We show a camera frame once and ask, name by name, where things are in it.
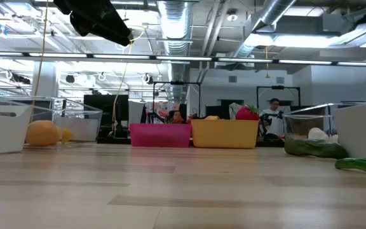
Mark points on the yellow toy lemon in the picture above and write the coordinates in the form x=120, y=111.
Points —
x=66, y=135

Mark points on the round ceiling fixture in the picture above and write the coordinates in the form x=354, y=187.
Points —
x=232, y=16

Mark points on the black monitor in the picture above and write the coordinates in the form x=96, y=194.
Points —
x=218, y=109

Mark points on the silver spiral ventilation duct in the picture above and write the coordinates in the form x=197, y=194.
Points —
x=174, y=25

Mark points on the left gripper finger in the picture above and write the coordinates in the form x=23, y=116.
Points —
x=82, y=28
x=116, y=28

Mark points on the yellow plastic basket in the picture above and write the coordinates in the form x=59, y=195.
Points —
x=224, y=133

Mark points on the green toy bok choy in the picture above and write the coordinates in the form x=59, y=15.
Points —
x=364, y=165

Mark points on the person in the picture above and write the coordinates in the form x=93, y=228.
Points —
x=176, y=117
x=276, y=125

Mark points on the black frame stand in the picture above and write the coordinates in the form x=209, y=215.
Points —
x=278, y=87

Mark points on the white floral curtain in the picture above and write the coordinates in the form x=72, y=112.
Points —
x=162, y=106

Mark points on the white plastic bin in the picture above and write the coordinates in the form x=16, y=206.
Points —
x=2, y=133
x=364, y=127

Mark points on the dark green toy cucumber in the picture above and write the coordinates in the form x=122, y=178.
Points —
x=314, y=149

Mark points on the black background equipment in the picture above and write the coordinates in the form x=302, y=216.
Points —
x=267, y=119

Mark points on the clear plastic bin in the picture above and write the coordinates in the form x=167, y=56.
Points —
x=294, y=124
x=81, y=124

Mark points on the white bag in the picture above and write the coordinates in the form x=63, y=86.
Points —
x=233, y=109

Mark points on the pink plastic basket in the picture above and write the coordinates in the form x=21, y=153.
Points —
x=160, y=135

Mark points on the black cabinet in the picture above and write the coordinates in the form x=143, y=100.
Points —
x=106, y=111

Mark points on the black round dome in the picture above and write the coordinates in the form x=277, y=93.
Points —
x=70, y=79

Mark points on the orange toy fruit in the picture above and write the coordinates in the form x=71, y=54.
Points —
x=42, y=133

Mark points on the overhead light bar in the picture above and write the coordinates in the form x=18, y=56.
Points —
x=59, y=55

